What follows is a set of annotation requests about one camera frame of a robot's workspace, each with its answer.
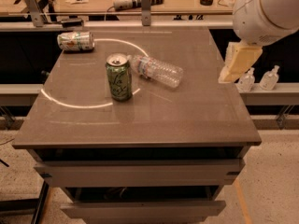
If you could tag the black metal stand leg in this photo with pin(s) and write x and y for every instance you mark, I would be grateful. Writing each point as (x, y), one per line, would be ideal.
(32, 207)

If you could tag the upper cabinet drawer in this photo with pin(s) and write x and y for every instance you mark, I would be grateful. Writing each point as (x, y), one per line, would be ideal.
(102, 174)

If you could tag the green upright soda can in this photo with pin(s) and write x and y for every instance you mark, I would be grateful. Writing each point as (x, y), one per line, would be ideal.
(119, 77)

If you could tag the sanitizer pump bottle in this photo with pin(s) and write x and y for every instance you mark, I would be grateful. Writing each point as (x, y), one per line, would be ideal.
(270, 79)
(247, 80)

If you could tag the grey drawer cabinet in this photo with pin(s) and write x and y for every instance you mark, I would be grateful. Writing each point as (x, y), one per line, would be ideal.
(74, 117)

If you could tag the metal bracket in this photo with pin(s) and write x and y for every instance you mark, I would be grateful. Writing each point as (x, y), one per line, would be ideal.
(145, 12)
(35, 13)

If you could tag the middle metal bracket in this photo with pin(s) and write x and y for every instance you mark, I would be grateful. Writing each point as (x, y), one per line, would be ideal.
(145, 12)

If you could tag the right sanitizer pump bottle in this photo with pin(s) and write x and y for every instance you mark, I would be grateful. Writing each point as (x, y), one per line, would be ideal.
(270, 79)

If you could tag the left sanitizer pump bottle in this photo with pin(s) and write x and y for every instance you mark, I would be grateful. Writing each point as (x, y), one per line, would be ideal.
(247, 80)

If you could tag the cabinet drawer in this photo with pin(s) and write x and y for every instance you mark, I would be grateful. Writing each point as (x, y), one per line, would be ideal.
(192, 211)
(102, 174)

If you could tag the clear plastic water bottle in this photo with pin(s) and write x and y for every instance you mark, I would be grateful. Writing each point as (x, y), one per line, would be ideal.
(166, 73)

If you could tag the left metal bracket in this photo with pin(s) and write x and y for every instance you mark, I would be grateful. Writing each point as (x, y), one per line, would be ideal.
(35, 13)

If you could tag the white lying soda can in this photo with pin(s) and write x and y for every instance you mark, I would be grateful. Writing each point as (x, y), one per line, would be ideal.
(75, 41)

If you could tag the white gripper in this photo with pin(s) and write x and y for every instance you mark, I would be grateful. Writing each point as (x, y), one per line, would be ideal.
(251, 16)

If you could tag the lower cabinet drawer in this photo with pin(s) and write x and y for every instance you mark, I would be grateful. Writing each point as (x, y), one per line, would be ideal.
(192, 211)

